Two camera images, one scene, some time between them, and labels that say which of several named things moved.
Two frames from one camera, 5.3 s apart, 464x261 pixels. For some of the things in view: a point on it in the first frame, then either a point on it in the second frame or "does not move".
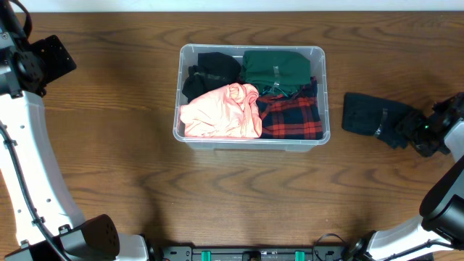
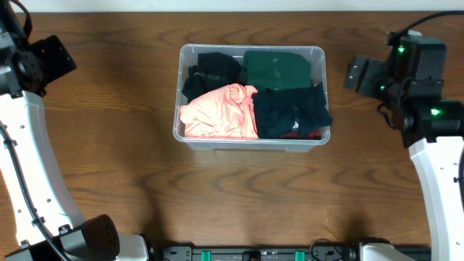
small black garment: (393, 122) to (278, 111)
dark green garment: (280, 70) does not move
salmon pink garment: (230, 112) does not move
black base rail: (256, 253) does not move
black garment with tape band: (214, 70) does not move
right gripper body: (420, 133) to (378, 81)
